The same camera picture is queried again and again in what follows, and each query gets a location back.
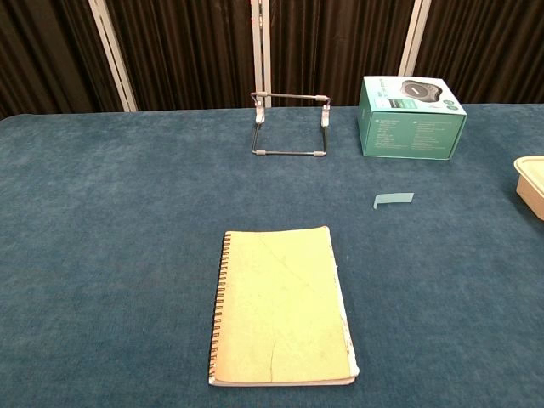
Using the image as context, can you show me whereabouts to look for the green speaker product box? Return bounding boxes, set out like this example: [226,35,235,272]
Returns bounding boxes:
[356,76,468,162]

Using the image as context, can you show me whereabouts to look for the blue table cloth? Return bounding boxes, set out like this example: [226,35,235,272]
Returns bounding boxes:
[0,103,544,408]

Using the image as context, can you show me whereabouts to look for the metal wire book stand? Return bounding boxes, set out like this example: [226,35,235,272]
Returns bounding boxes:
[249,90,332,158]

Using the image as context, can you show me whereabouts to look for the small light blue card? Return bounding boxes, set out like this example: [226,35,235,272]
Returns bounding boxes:
[373,192,415,210]

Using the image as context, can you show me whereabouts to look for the white partition frame post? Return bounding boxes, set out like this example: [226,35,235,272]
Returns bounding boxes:
[398,0,433,78]
[88,0,139,113]
[249,0,273,112]

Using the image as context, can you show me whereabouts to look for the black pleated curtain panel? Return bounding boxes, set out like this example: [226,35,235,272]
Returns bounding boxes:
[105,0,257,111]
[414,0,544,105]
[268,0,416,107]
[0,0,125,120]

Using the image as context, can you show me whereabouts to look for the yellow spiral notebook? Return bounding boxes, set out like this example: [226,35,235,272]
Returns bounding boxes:
[207,225,360,388]

